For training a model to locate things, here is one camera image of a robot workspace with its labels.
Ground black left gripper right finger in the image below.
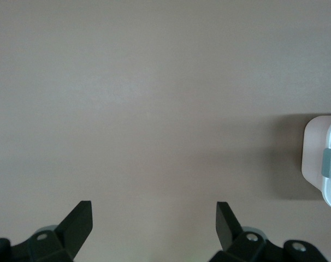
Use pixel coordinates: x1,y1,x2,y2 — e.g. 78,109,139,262
209,201,330,262

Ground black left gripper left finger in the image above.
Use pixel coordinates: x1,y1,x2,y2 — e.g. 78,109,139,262
0,201,93,262

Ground pink plastic box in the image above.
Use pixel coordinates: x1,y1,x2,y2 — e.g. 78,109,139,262
301,115,331,192

